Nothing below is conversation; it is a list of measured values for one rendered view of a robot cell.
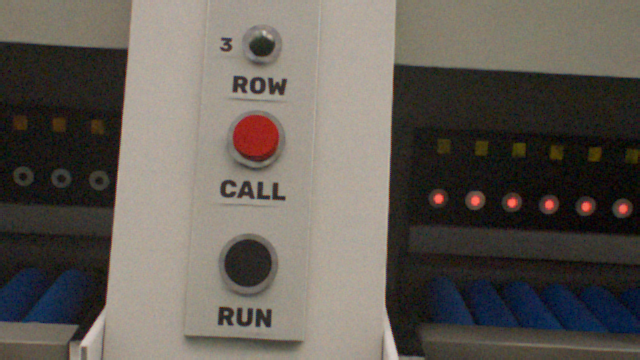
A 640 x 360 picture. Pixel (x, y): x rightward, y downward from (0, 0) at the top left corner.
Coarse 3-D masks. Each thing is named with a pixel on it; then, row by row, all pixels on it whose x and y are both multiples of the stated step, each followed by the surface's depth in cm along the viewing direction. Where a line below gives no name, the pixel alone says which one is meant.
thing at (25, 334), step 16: (0, 336) 31; (16, 336) 31; (32, 336) 31; (48, 336) 31; (64, 336) 31; (0, 352) 31; (16, 352) 31; (32, 352) 31; (48, 352) 31; (64, 352) 31
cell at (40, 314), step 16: (64, 272) 39; (80, 272) 40; (64, 288) 37; (80, 288) 38; (48, 304) 35; (64, 304) 36; (80, 304) 38; (32, 320) 34; (48, 320) 34; (64, 320) 35
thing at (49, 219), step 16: (0, 208) 43; (16, 208) 43; (32, 208) 43; (48, 208) 43; (64, 208) 43; (80, 208) 43; (96, 208) 44; (112, 208) 44; (0, 224) 44; (16, 224) 44; (32, 224) 44; (48, 224) 44; (64, 224) 44; (80, 224) 44; (96, 224) 44; (112, 224) 44; (0, 288) 42; (96, 304) 33; (96, 320) 27; (80, 336) 30; (96, 336) 26; (80, 352) 25; (96, 352) 26
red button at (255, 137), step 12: (252, 120) 27; (264, 120) 27; (240, 132) 27; (252, 132) 27; (264, 132) 27; (276, 132) 27; (240, 144) 27; (252, 144) 27; (264, 144) 27; (276, 144) 27; (252, 156) 27; (264, 156) 27
